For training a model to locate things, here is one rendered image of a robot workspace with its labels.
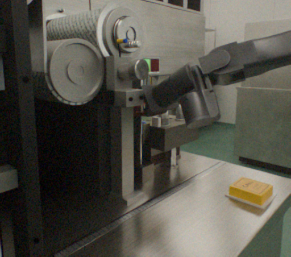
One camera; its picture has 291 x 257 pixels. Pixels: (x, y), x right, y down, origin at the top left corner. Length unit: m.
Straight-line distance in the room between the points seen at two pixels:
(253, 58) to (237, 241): 0.31
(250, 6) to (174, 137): 4.79
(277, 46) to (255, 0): 4.85
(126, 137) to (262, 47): 0.31
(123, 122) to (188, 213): 0.22
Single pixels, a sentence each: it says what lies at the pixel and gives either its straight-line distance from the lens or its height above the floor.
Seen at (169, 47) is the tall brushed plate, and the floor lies 1.26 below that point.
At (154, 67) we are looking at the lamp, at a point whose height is 1.17.
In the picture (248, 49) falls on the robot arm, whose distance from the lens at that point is 0.54.
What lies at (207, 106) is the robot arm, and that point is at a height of 1.11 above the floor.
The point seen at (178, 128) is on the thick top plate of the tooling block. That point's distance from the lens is 0.72.
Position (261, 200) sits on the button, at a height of 0.91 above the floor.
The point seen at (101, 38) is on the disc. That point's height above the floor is 1.24.
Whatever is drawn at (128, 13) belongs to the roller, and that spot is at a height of 1.30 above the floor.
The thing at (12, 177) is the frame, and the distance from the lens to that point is 0.37.
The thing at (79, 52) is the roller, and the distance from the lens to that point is 0.54.
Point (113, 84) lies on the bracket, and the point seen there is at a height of 1.15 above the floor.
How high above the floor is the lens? 1.19
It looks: 9 degrees down
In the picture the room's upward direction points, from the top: straight up
